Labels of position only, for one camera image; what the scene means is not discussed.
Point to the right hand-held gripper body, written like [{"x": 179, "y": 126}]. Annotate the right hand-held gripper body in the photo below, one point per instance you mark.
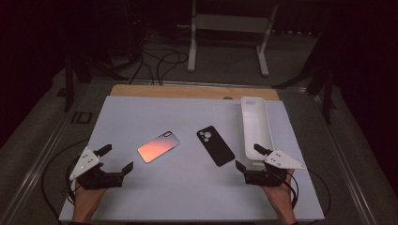
[{"x": 266, "y": 176}]

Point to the person's right hand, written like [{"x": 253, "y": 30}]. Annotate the person's right hand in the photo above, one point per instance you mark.
[{"x": 281, "y": 200}]

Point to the white metal stand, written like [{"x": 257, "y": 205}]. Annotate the white metal stand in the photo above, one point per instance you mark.
[{"x": 231, "y": 23}]

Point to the black phone case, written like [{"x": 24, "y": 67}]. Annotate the black phone case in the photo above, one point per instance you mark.
[{"x": 216, "y": 146}]

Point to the white plastic bin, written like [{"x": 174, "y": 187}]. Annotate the white plastic bin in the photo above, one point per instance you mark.
[{"x": 256, "y": 128}]

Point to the iridescent phone case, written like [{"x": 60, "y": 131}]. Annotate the iridescent phone case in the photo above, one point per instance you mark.
[{"x": 158, "y": 146}]

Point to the wooden board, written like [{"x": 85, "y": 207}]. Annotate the wooden board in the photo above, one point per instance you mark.
[{"x": 187, "y": 91}]

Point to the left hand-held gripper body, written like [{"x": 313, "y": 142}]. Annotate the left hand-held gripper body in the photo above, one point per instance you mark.
[{"x": 94, "y": 178}]

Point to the metal floor rail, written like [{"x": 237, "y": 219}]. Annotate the metal floor rail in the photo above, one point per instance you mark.
[
  {"x": 34, "y": 168},
  {"x": 350, "y": 175}
]

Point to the white work board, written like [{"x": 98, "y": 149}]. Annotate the white work board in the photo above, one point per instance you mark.
[{"x": 175, "y": 190}]

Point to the person's left hand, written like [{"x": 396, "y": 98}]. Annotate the person's left hand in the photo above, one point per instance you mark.
[{"x": 86, "y": 203}]

